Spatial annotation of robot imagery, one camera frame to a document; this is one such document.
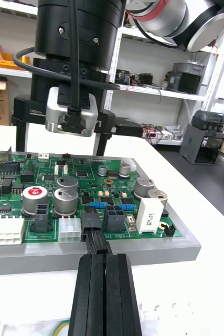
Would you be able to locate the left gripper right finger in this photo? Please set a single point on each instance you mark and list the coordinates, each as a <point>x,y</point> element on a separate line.
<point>122,294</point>

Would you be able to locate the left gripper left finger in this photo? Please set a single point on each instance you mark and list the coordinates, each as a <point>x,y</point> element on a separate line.
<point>88,294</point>

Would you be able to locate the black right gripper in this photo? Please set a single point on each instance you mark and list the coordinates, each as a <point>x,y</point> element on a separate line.
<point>38,105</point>

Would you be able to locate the white shelf with goods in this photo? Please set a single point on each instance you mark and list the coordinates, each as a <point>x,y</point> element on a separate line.
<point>156,78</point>
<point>222,78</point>
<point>9,60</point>

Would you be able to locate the black desk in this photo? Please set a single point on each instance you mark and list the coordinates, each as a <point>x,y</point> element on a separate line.
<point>203,181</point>

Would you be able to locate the grey black machine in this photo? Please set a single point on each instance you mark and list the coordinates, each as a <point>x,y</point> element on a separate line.
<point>201,141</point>

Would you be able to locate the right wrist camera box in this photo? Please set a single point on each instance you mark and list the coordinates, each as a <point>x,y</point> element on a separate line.
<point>72,115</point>

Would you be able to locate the green circuit board grey frame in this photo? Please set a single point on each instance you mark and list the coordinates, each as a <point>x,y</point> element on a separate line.
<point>90,183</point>

